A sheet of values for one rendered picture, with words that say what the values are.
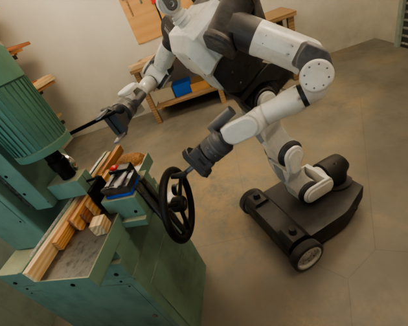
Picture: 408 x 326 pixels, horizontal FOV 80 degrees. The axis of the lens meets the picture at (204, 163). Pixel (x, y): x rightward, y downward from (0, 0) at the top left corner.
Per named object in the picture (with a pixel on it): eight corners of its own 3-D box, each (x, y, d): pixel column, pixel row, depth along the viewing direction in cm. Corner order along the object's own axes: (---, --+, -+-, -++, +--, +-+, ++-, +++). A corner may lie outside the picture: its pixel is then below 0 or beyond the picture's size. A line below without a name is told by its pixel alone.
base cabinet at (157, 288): (199, 347, 124) (133, 279, 84) (105, 347, 139) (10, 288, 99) (206, 264, 159) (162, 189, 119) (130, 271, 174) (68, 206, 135)
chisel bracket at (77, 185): (90, 197, 89) (76, 180, 84) (60, 203, 92) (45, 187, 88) (99, 184, 95) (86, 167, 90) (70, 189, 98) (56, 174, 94)
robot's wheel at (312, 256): (283, 268, 135) (310, 260, 144) (290, 276, 131) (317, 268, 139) (294, 241, 127) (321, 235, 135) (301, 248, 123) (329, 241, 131)
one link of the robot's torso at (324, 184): (309, 175, 162) (308, 160, 155) (334, 191, 146) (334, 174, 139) (285, 190, 159) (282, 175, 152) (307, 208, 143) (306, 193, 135)
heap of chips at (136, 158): (140, 164, 106) (136, 158, 104) (113, 171, 110) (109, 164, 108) (146, 152, 113) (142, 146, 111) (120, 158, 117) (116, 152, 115)
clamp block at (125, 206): (146, 215, 83) (134, 197, 78) (113, 220, 87) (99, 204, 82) (157, 185, 95) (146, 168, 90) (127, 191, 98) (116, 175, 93)
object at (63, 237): (63, 249, 79) (56, 242, 76) (59, 250, 79) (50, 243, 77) (124, 151, 122) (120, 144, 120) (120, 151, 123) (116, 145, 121)
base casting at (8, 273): (132, 278, 84) (118, 264, 79) (11, 288, 100) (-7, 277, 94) (161, 189, 120) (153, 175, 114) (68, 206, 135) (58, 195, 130)
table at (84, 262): (128, 286, 67) (116, 276, 64) (43, 293, 75) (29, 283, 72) (171, 157, 115) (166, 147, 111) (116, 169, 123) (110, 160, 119)
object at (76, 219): (83, 229, 83) (72, 219, 80) (79, 230, 84) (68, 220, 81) (110, 183, 102) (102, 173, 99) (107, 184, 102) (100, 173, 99)
